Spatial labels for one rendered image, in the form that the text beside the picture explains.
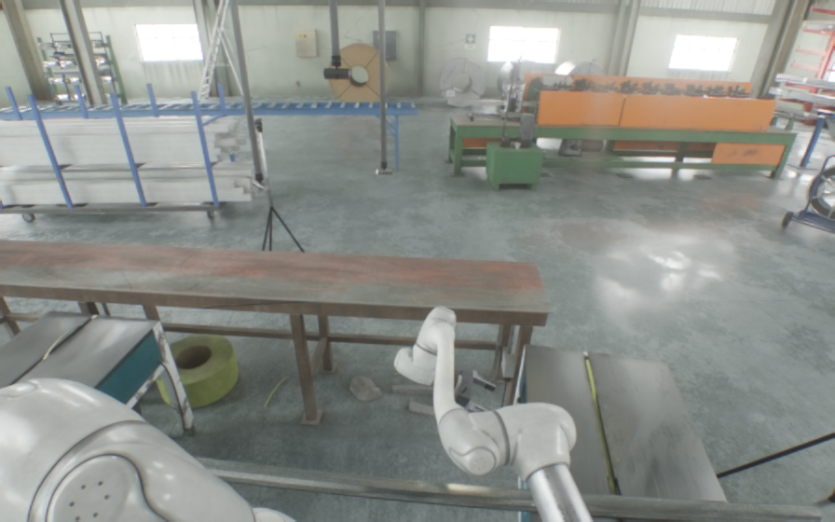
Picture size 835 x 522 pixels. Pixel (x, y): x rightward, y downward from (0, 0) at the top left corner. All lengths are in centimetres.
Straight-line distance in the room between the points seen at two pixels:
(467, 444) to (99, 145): 490
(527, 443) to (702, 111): 672
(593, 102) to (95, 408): 645
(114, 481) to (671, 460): 149
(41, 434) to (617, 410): 156
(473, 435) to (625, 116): 614
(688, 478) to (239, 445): 198
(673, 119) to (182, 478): 713
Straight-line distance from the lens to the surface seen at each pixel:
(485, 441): 106
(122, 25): 1583
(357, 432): 245
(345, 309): 198
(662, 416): 176
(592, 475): 150
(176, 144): 501
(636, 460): 158
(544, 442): 110
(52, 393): 57
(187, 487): 44
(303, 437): 247
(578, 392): 172
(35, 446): 52
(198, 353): 295
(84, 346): 221
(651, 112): 705
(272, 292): 208
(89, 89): 988
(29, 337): 242
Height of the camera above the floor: 189
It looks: 29 degrees down
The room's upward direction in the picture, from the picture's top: 1 degrees clockwise
